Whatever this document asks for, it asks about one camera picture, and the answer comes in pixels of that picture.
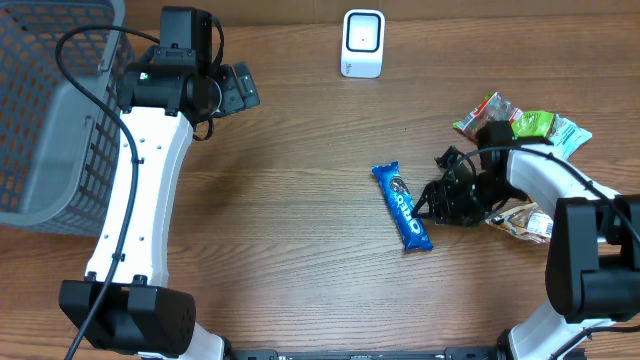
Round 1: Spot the blue Oreo cookie pack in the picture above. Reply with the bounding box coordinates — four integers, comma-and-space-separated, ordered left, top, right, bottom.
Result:
371, 161, 433, 252

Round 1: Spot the beige tissue pack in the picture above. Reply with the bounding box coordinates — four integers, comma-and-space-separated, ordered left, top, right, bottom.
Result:
485, 202, 554, 245

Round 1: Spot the green red snack bag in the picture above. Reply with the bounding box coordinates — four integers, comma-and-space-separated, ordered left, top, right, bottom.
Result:
453, 92, 554, 141

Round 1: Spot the mint wet wipes pack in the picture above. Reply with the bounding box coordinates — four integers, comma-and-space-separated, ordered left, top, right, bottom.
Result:
548, 114, 592, 160

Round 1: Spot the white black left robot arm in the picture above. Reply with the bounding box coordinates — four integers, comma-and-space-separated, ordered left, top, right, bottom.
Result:
59, 6, 260, 360

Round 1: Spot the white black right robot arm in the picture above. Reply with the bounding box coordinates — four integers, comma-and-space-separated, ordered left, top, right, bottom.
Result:
411, 121, 639, 359

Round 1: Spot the white barcode scanner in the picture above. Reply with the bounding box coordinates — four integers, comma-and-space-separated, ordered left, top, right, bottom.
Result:
340, 9, 386, 79

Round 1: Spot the dark grey plastic basket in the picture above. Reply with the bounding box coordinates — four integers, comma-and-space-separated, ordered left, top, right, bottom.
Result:
1, 0, 135, 236

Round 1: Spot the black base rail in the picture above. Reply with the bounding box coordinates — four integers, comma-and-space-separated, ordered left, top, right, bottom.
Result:
222, 347, 510, 360

